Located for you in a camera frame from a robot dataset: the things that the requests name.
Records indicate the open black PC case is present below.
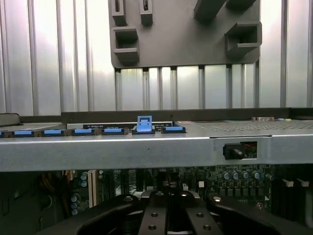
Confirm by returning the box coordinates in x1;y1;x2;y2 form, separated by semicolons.
0;107;313;235

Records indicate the green motherboard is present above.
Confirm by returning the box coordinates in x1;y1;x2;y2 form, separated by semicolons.
62;166;313;221

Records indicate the grey parts rack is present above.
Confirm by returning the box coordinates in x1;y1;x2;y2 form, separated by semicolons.
109;0;263;69

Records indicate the white expansion slot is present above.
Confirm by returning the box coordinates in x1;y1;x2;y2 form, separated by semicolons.
88;169;96;208

